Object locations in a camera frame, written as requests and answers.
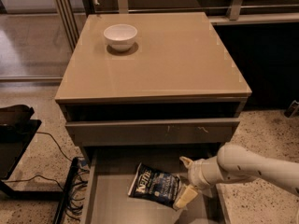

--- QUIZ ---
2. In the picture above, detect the open middle drawer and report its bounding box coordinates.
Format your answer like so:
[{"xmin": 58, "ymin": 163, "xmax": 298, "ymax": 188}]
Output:
[{"xmin": 80, "ymin": 145, "xmax": 231, "ymax": 224}]

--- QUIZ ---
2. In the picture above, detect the black power strip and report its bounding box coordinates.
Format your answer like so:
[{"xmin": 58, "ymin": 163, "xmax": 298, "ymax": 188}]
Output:
[{"xmin": 52, "ymin": 158, "xmax": 78, "ymax": 224}]

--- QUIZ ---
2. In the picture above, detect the metal railing frame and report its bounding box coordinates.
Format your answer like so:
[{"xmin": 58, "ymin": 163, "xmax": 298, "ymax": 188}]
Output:
[{"xmin": 54, "ymin": 0, "xmax": 299, "ymax": 48}]

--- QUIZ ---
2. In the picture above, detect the small dark floor object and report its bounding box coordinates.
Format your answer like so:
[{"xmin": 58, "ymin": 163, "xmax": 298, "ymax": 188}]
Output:
[{"xmin": 284, "ymin": 101, "xmax": 299, "ymax": 118}]

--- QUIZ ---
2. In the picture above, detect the white ceramic bowl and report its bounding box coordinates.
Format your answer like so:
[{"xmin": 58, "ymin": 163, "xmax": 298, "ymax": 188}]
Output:
[{"xmin": 104, "ymin": 24, "xmax": 137, "ymax": 52}]

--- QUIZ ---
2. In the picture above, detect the black cable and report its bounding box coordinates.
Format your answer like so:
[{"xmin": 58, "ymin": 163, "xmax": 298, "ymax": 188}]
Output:
[{"xmin": 36, "ymin": 131, "xmax": 74, "ymax": 162}]

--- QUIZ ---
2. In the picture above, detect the taupe drawer cabinet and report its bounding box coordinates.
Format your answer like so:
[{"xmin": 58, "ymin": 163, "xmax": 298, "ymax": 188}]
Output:
[{"xmin": 54, "ymin": 12, "xmax": 252, "ymax": 224}]

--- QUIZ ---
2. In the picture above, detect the blue Kettle chip bag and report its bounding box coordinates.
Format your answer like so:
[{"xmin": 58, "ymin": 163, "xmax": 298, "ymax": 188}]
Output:
[{"xmin": 128, "ymin": 163, "xmax": 181, "ymax": 207}]

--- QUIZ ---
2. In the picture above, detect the top drawer front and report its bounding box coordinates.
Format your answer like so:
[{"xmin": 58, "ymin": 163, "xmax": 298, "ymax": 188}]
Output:
[{"xmin": 65, "ymin": 118, "xmax": 239, "ymax": 147}]

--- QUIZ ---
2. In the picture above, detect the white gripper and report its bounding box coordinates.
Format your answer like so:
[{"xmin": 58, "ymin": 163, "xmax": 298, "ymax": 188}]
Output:
[{"xmin": 173, "ymin": 156, "xmax": 222, "ymax": 210}]

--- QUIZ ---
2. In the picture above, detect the black side table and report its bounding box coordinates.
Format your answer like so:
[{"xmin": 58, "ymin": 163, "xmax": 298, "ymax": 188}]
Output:
[{"xmin": 0, "ymin": 105, "xmax": 62, "ymax": 201}]

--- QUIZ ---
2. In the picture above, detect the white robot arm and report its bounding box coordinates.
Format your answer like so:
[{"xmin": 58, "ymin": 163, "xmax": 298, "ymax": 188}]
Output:
[{"xmin": 173, "ymin": 144, "xmax": 299, "ymax": 209}]

